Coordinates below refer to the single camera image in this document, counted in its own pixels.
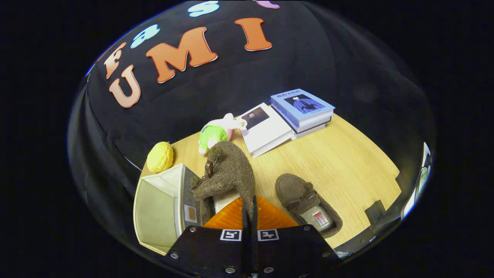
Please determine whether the blue book with figure cover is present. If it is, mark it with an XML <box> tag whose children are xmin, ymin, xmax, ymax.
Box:
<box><xmin>270</xmin><ymin>88</ymin><xmax>335</xmax><ymax>128</ymax></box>

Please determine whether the brown fuzzy shoe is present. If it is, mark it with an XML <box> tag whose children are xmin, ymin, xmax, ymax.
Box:
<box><xmin>275</xmin><ymin>173</ymin><xmax>343</xmax><ymax>238</ymax></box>
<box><xmin>188</xmin><ymin>141</ymin><xmax>256</xmax><ymax>226</ymax></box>

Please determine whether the yellow round plush toy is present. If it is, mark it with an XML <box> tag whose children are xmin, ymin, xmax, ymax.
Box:
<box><xmin>146</xmin><ymin>141</ymin><xmax>174</xmax><ymax>173</ymax></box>

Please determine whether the beige grey fabric storage box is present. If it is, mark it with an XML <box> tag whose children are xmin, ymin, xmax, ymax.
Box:
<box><xmin>133</xmin><ymin>163</ymin><xmax>201</xmax><ymax>256</ymax></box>

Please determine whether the white printed sheet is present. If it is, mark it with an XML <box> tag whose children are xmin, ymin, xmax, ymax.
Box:
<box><xmin>401</xmin><ymin>142</ymin><xmax>433</xmax><ymax>220</ymax></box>

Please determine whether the green pink plush toy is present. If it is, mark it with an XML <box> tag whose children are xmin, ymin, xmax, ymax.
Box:
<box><xmin>198</xmin><ymin>113</ymin><xmax>247</xmax><ymax>155</ymax></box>

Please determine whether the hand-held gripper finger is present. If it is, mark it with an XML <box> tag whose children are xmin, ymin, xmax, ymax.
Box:
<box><xmin>251</xmin><ymin>195</ymin><xmax>342</xmax><ymax>276</ymax></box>
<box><xmin>164</xmin><ymin>195</ymin><xmax>250</xmax><ymax>276</ymax></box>

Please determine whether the white book with portrait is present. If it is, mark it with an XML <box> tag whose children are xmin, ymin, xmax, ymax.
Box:
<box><xmin>235</xmin><ymin>102</ymin><xmax>294</xmax><ymax>158</ymax></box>

